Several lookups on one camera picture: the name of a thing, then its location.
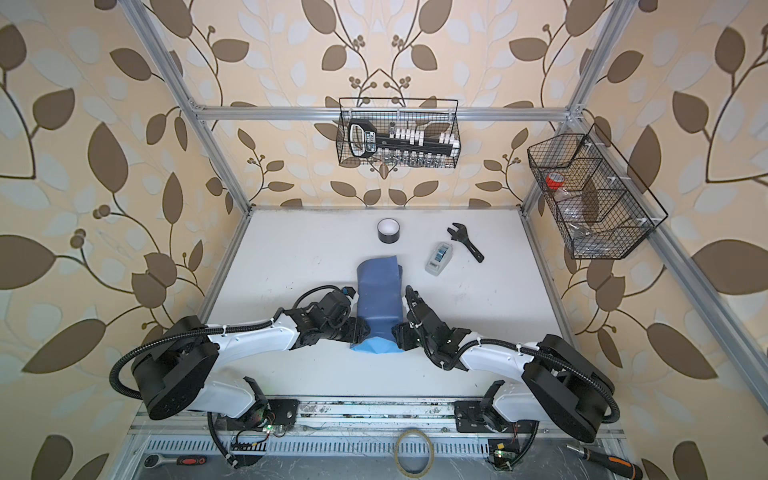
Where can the orange handled screwdriver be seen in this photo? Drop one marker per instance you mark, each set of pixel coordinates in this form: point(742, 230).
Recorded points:
point(615, 465)

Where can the red handled ratchet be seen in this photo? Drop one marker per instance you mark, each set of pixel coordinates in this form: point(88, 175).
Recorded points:
point(156, 460)

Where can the black tape roll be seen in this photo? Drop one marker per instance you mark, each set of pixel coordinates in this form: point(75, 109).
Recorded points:
point(388, 230)

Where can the back wire basket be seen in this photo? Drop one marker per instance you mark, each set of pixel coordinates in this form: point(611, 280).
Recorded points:
point(434, 115)

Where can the wire basket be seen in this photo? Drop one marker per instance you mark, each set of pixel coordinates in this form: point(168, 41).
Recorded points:
point(605, 209)
point(434, 115)

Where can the red object in basket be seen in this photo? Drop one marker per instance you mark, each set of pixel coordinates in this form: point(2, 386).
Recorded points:
point(554, 181)

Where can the right wire basket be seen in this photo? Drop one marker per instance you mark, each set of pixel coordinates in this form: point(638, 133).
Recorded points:
point(605, 209)

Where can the socket set holder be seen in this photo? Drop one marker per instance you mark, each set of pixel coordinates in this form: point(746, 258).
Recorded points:
point(364, 141)

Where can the black adjustable wrench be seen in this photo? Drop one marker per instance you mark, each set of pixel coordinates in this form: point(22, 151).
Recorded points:
point(459, 233)

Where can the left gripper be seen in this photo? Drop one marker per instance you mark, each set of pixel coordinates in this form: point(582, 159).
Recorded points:
point(359, 330)

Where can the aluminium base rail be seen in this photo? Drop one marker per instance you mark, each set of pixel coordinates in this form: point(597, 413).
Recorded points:
point(356, 415)

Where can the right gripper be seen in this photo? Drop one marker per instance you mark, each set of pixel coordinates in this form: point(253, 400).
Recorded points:
point(402, 334)

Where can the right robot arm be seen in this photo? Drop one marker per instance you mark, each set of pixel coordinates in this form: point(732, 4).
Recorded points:
point(547, 378)

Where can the white tape dispenser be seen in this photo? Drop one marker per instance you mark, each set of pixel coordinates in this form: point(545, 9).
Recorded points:
point(439, 258)

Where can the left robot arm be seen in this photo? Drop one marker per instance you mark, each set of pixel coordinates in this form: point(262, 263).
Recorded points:
point(184, 368)

